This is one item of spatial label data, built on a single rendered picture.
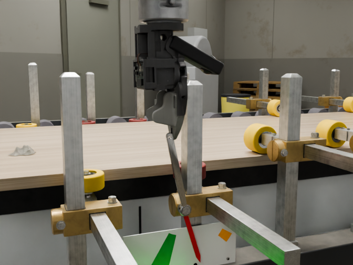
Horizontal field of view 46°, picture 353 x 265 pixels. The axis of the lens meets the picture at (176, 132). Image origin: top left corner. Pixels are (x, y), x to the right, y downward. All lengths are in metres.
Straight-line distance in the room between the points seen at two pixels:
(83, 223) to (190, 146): 0.27
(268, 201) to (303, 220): 0.15
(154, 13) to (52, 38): 4.95
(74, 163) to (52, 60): 4.85
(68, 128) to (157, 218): 0.43
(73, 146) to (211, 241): 0.37
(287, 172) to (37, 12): 4.81
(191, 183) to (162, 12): 0.36
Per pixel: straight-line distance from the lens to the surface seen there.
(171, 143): 0.79
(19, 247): 1.10
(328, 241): 1.17
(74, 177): 0.83
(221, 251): 0.98
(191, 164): 0.89
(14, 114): 5.30
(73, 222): 0.84
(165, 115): 0.76
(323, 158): 0.97
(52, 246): 1.10
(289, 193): 1.03
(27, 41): 5.43
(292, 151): 1.00
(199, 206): 0.91
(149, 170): 1.03
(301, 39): 8.84
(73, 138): 0.81
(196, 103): 0.87
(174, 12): 0.74
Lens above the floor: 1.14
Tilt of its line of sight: 9 degrees down
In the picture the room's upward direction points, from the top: straight up
